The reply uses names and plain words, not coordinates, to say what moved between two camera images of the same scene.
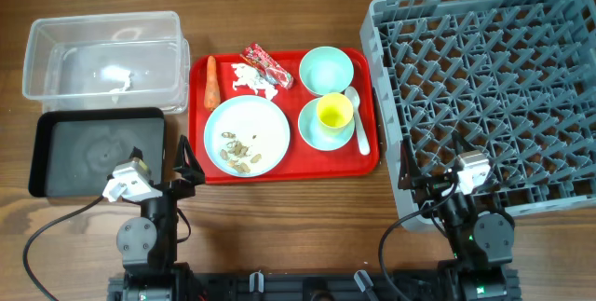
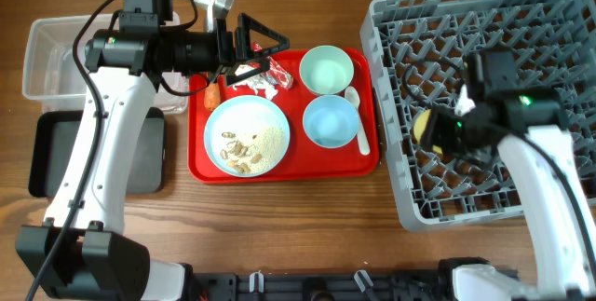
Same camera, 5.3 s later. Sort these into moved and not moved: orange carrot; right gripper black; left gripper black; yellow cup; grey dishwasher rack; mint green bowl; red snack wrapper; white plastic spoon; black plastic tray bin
Moved: right gripper black; yellow cup; left gripper black
Not moved: red snack wrapper; black plastic tray bin; mint green bowl; orange carrot; grey dishwasher rack; white plastic spoon
